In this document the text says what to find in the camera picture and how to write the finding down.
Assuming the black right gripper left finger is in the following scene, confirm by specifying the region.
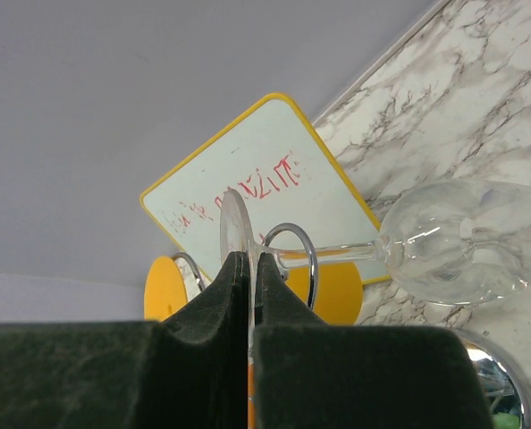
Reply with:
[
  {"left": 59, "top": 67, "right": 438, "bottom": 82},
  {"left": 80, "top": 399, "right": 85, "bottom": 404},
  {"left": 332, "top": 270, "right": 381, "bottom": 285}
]
[{"left": 0, "top": 252, "right": 249, "bottom": 428}]

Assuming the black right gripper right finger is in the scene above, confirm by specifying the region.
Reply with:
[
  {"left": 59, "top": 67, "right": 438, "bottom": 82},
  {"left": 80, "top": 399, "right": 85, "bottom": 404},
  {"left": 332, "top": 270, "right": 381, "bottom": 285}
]
[{"left": 253, "top": 254, "right": 492, "bottom": 428}]

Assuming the green wine glass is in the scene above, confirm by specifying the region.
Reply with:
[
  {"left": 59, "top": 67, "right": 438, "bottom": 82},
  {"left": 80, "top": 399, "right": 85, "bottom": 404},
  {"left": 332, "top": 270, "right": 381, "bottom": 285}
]
[{"left": 492, "top": 412, "right": 524, "bottom": 429}]

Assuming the clear wine glass front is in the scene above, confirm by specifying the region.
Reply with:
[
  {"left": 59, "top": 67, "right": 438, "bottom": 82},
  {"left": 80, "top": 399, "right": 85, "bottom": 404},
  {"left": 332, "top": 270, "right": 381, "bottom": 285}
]
[{"left": 219, "top": 181, "right": 531, "bottom": 309}]

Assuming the yellow framed whiteboard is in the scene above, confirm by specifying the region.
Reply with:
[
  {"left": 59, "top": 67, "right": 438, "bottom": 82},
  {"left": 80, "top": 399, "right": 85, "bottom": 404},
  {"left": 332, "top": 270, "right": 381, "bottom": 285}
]
[{"left": 140, "top": 93, "right": 380, "bottom": 278}]

